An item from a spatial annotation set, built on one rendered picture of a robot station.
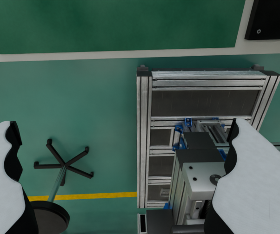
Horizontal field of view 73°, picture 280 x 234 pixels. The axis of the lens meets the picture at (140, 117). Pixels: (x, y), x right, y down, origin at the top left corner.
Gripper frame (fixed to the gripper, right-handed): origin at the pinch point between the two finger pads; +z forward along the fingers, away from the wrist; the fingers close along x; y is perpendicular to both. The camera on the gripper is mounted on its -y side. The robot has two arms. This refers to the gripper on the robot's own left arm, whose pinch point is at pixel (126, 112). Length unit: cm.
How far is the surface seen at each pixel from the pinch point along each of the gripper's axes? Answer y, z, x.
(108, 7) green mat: -4.8, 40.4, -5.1
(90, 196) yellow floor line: 169, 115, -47
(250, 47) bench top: 4, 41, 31
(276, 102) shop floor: 60, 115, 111
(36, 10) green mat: -4.1, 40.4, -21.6
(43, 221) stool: 115, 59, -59
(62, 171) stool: 116, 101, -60
